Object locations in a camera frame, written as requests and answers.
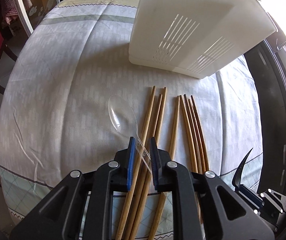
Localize wooden chopstick three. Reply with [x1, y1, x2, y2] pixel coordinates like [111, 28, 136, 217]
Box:
[131, 87, 167, 237]

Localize wooden chopstick eight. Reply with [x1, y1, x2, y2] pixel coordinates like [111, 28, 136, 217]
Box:
[191, 96, 209, 172]

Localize wooden chopstick six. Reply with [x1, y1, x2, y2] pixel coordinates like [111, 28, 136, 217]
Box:
[183, 94, 204, 224]

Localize white plastic utensil holder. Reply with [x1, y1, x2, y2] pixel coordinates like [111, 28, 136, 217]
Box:
[129, 0, 277, 79]

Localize clear plastic spoon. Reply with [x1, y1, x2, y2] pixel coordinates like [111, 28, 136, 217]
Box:
[108, 95, 152, 173]

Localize wooden chopstick two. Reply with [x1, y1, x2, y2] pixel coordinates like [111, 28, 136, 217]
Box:
[123, 94, 163, 239]

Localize wooden chopstick four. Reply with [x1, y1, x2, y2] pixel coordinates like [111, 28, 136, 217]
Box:
[148, 96, 180, 240]

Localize patterned grey tablecloth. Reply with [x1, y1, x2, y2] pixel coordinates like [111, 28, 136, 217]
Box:
[0, 0, 263, 223]

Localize wooden chopstick five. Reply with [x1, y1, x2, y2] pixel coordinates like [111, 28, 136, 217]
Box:
[179, 95, 198, 173]

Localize wooden chopstick seven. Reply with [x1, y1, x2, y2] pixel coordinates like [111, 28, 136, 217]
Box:
[188, 99, 206, 174]

